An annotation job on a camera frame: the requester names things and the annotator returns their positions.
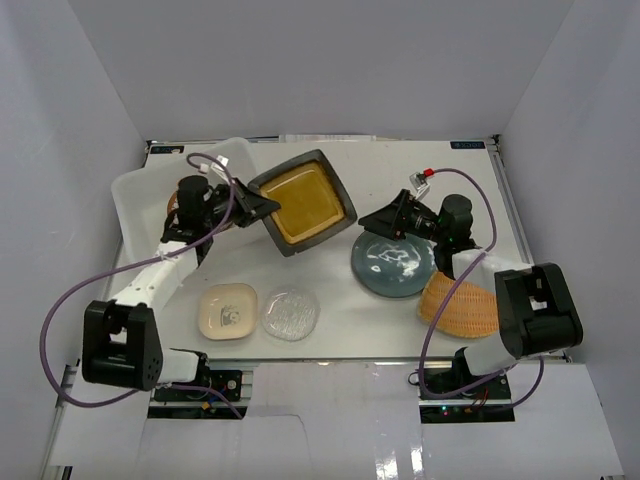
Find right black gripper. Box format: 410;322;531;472
359;190;448;245

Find blue-grey round plate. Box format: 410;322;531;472
350;232;436;299

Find black square yellow-centre plate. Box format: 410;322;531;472
249;149;357;257

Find floral plate with orange rim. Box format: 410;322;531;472
166;191;179;216

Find cream square small dish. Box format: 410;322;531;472
198;283;258;341

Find clear glass plate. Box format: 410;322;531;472
261;286;320;342

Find orange bird-painted oval plate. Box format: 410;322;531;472
417;272;499;339

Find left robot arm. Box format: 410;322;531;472
80;234;415;399

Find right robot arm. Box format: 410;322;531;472
358;190;584;399

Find white plastic bin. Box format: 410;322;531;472
111;137;261;262

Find blue label right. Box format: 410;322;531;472
450;140;486;150

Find blue label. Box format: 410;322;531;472
149;145;184;155
450;140;486;150

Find blue label left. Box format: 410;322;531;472
149;145;184;155

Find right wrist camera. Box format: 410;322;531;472
409;168;435;200

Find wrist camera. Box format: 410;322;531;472
197;155;229;175
409;168;435;200

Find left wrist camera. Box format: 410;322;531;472
197;155;229;175

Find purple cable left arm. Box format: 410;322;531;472
38;152;246;420

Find aluminium frame rail right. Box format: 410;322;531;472
488;134;582;359

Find robot base electronics with wires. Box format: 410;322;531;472
148;366;252;420

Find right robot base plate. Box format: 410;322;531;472
407;370;515;425

